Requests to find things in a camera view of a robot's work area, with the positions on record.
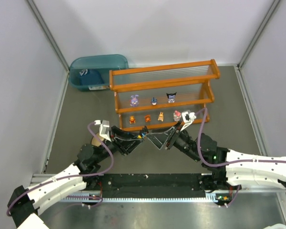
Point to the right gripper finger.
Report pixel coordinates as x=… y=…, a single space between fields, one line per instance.
x=158 y=139
x=166 y=130

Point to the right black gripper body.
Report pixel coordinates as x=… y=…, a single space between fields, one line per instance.
x=172 y=137

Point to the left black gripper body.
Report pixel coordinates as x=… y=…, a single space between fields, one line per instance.
x=119 y=140

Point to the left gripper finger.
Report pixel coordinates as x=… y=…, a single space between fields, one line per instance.
x=123 y=135
x=130 y=145

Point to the pink rabbit toy figure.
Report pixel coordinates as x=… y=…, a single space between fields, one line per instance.
x=177 y=116

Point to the black spiky toy figure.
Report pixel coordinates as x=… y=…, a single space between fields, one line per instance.
x=143 y=132

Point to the black purple small toy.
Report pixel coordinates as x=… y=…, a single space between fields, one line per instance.
x=171 y=97

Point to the blue small toy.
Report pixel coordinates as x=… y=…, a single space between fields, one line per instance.
x=154 y=101

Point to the purple rabbit toy figure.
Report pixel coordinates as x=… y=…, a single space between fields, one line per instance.
x=134 y=102

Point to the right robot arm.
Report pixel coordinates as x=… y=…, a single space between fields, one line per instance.
x=228 y=167

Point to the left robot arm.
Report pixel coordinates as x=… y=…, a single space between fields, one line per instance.
x=27 y=204

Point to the orange wooden shelf rack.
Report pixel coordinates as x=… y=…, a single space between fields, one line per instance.
x=191 y=81

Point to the tan rabbit toy figure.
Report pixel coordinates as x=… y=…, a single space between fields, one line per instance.
x=161 y=117

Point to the yellow bear toy figure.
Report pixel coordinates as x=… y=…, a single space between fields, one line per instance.
x=132 y=120

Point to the beige round bowl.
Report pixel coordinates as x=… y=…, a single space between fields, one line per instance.
x=96 y=141

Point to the orange tiger toy figure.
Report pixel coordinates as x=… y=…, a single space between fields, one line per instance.
x=147 y=118

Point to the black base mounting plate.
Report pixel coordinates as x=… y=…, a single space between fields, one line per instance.
x=156 y=185

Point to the blue cap in bin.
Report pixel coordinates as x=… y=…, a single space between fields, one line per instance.
x=90 y=77

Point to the teal plastic bin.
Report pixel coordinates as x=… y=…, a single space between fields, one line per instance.
x=102 y=63

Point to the white object bottom left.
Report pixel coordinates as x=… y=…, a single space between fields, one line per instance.
x=33 y=222

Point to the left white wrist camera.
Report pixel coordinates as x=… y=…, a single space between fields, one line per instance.
x=104 y=129

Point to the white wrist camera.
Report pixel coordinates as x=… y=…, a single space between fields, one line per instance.
x=104 y=129
x=188 y=117

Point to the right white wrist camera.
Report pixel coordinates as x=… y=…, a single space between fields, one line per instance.
x=188 y=117

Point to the grey slotted cable duct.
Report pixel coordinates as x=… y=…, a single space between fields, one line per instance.
x=93 y=198

